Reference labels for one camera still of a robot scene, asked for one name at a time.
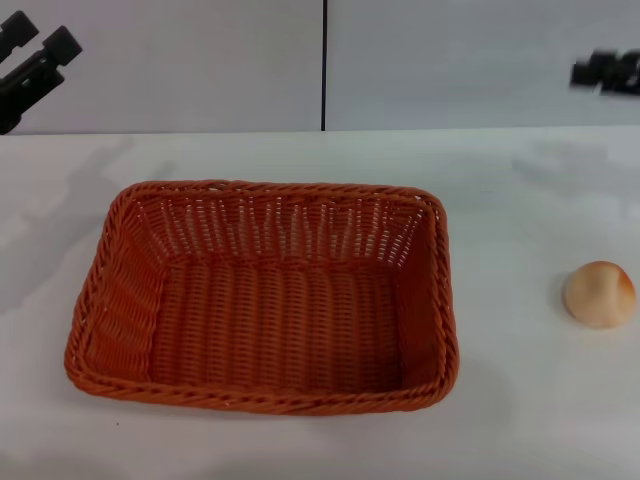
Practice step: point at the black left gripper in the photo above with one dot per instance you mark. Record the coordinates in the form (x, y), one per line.
(9, 112)

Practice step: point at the black vertical wall strip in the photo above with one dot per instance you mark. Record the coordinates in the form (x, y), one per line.
(324, 65)

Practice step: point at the round tan bread roll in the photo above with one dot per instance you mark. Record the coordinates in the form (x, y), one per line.
(597, 297)

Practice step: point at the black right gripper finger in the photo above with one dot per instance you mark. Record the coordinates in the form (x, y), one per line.
(622, 86)
(592, 67)

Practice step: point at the orange woven plastic basket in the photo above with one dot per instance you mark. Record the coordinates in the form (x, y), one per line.
(280, 310)

